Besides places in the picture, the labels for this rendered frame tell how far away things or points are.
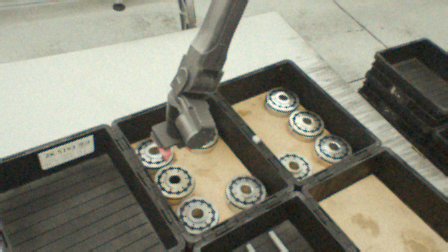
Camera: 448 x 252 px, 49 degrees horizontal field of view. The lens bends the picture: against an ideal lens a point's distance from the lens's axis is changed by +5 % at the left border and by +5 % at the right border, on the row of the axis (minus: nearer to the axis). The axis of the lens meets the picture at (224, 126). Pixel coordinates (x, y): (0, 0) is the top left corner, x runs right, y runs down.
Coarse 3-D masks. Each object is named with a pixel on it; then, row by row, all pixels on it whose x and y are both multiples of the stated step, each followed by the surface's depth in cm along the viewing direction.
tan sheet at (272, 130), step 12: (264, 96) 147; (240, 108) 142; (252, 108) 142; (264, 108) 143; (300, 108) 145; (252, 120) 139; (264, 120) 139; (276, 120) 140; (288, 120) 140; (264, 132) 136; (276, 132) 136; (288, 132) 137; (324, 132) 139; (276, 144) 133; (288, 144) 134; (300, 144) 134; (312, 144) 135; (276, 156) 130; (312, 156) 132; (312, 168) 129; (324, 168) 129
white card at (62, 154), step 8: (88, 136) 116; (72, 144) 114; (80, 144) 116; (88, 144) 117; (48, 152) 112; (56, 152) 113; (64, 152) 114; (72, 152) 116; (80, 152) 118; (88, 152) 119; (40, 160) 112; (48, 160) 113; (56, 160) 115; (64, 160) 116
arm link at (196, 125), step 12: (180, 72) 90; (180, 84) 90; (180, 96) 91; (192, 96) 92; (204, 96) 95; (192, 108) 90; (204, 108) 92; (180, 120) 91; (192, 120) 90; (204, 120) 89; (180, 132) 92; (192, 132) 89; (204, 132) 89; (192, 144) 91; (204, 144) 93
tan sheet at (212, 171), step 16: (224, 144) 131; (176, 160) 125; (192, 160) 126; (208, 160) 126; (224, 160) 127; (208, 176) 122; (224, 176) 123; (208, 192) 119; (224, 192) 120; (176, 208) 115; (224, 208) 116
